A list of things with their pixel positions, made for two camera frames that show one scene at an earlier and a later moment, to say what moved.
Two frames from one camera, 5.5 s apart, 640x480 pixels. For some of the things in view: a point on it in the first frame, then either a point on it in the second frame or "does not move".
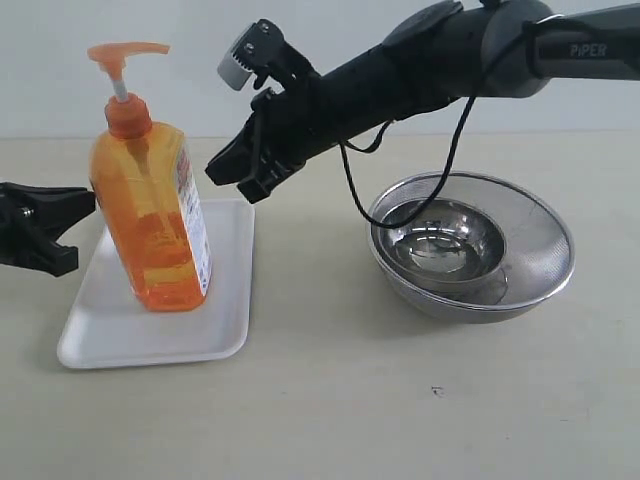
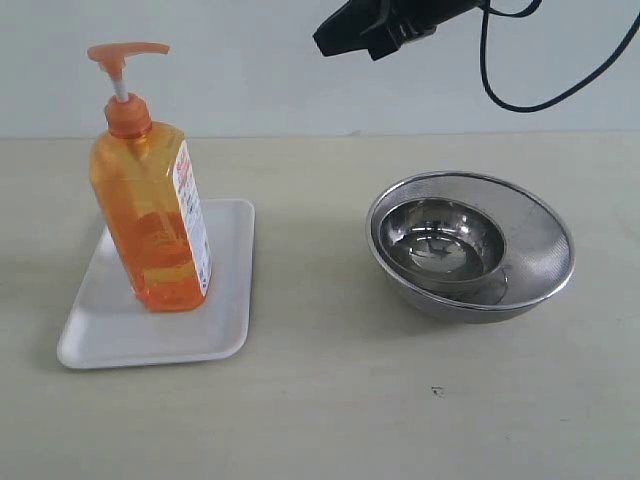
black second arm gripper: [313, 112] -> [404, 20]
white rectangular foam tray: [110, 327] does not move
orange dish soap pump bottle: [148, 187] does not move
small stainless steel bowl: [453, 247] does not move
